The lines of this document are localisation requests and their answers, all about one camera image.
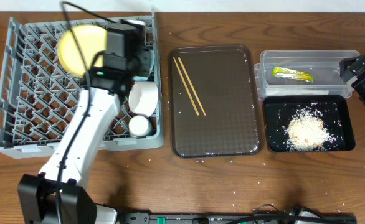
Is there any light blue bowl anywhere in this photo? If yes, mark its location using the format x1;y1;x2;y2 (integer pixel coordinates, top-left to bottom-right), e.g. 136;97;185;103
133;49;155;82

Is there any yellow plate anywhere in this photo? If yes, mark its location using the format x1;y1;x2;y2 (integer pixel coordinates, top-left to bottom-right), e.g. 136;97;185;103
57;24;108;78

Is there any pink white bowl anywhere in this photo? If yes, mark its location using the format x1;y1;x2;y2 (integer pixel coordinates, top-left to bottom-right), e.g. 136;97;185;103
128;82;158;117

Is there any white green cup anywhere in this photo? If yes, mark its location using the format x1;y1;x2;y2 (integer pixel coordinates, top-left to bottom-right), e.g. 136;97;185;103
128;115;152;137

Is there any yellow green wrapper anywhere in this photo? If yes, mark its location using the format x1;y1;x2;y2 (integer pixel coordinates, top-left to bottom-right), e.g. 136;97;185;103
272;67;313;83

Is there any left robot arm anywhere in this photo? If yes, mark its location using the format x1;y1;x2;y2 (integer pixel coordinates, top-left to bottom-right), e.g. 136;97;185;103
17;19;145;223

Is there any black waste tray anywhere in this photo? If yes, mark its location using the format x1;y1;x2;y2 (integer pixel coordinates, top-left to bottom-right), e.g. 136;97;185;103
263;95;356;152

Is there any grey dishwasher rack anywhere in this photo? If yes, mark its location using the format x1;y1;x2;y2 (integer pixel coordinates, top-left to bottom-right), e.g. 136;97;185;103
0;11;164;159

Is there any rice food waste pile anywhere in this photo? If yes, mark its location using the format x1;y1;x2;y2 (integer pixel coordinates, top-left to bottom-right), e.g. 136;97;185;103
284;106;337;152

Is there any clear plastic bin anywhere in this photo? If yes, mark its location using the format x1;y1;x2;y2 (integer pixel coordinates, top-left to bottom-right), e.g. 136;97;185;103
254;50;359;100

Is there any brown serving tray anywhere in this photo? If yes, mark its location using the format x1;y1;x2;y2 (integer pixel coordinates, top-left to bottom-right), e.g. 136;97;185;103
168;45;264;159

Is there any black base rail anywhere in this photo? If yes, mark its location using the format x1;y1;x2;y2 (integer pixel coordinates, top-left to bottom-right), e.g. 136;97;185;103
116;211;357;224

